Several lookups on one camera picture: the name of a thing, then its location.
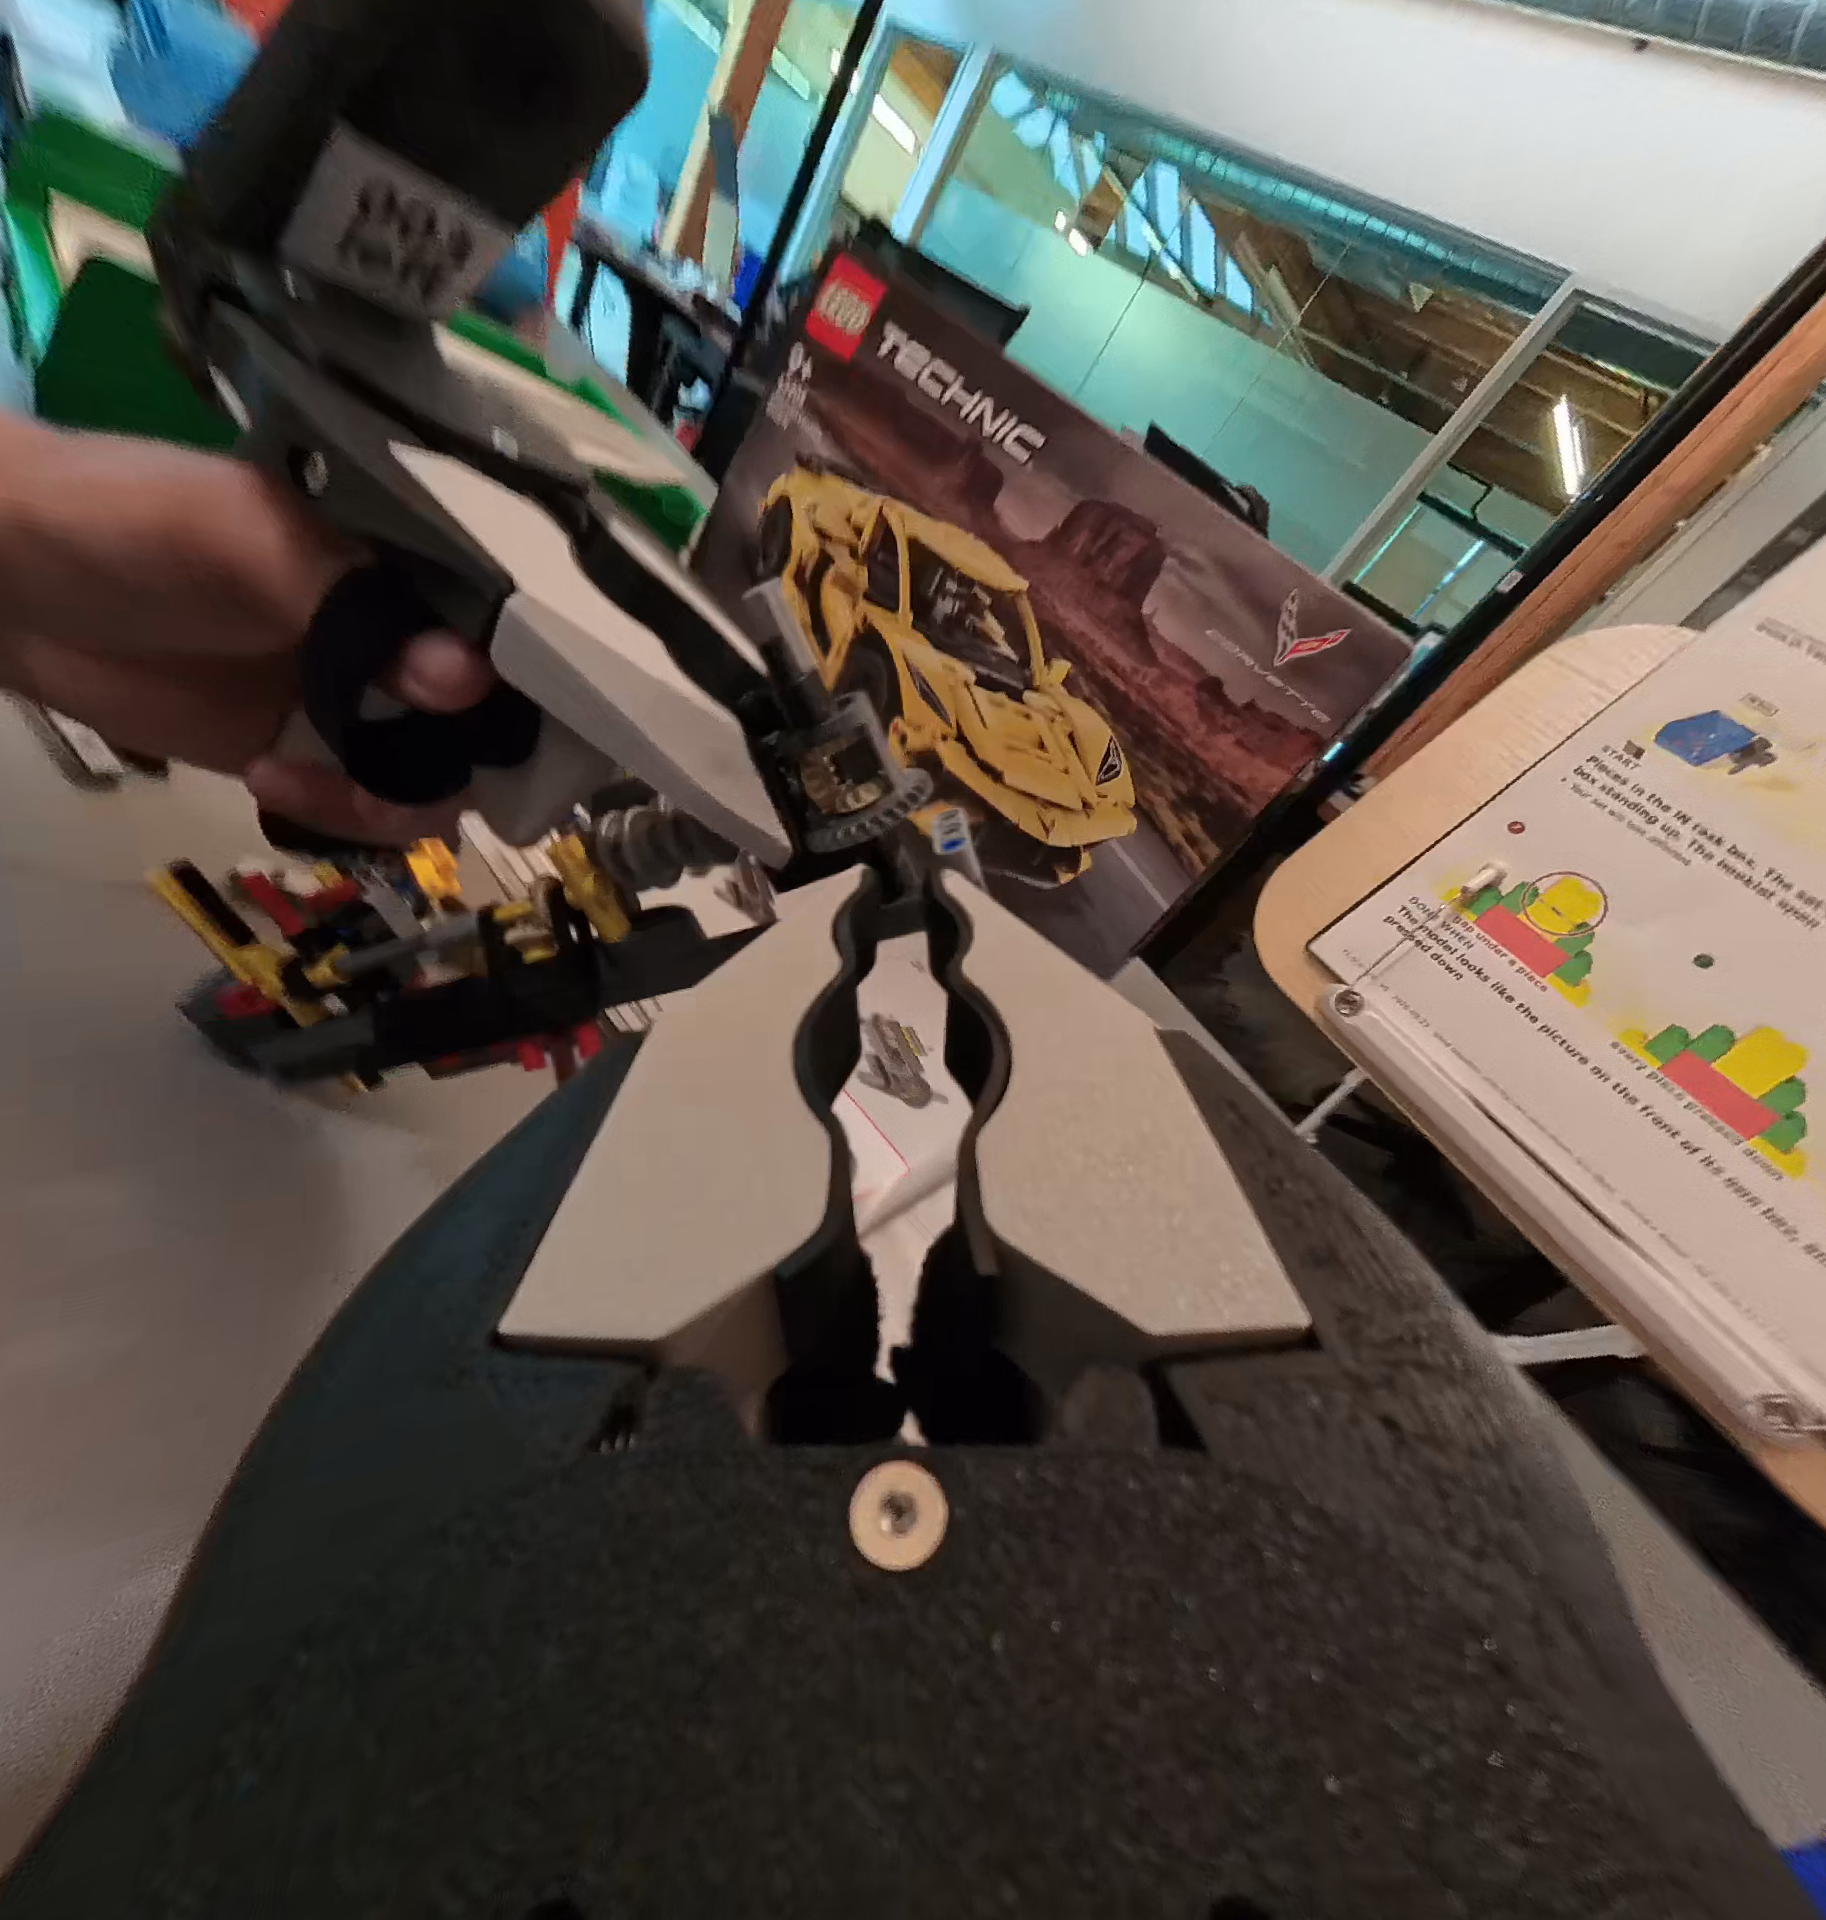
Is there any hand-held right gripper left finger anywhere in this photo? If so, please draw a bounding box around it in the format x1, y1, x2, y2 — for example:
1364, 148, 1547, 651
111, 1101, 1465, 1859
496, 867, 914, 1403

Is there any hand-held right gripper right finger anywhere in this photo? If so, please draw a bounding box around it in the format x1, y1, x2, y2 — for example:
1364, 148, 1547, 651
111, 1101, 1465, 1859
910, 871, 1315, 1403

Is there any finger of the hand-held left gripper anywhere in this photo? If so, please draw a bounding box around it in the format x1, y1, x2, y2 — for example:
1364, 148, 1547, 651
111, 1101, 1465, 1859
383, 437, 775, 717
484, 589, 794, 872

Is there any brick-built car chassis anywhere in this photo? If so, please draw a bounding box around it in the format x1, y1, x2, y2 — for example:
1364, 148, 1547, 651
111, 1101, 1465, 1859
147, 591, 990, 1088

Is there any toy car set box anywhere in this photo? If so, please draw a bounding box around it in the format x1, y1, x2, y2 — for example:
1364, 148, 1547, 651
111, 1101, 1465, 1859
688, 245, 1416, 978

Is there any person's left hand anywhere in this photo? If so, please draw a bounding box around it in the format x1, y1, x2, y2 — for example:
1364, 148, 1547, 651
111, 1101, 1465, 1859
0, 393, 501, 855

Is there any green plastic bin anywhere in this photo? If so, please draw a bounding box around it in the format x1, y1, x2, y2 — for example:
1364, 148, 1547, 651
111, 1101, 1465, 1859
0, 112, 712, 548

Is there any building instruction booklet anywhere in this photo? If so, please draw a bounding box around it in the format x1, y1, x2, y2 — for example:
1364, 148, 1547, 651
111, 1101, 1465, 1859
830, 930, 990, 1351

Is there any instruction sheet on stand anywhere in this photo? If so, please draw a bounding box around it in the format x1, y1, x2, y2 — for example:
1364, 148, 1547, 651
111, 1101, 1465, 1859
1254, 493, 1826, 1553

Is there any laminated instruction sheet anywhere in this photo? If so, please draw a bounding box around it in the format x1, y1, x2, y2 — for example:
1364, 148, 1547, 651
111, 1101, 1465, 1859
1311, 598, 1826, 1465

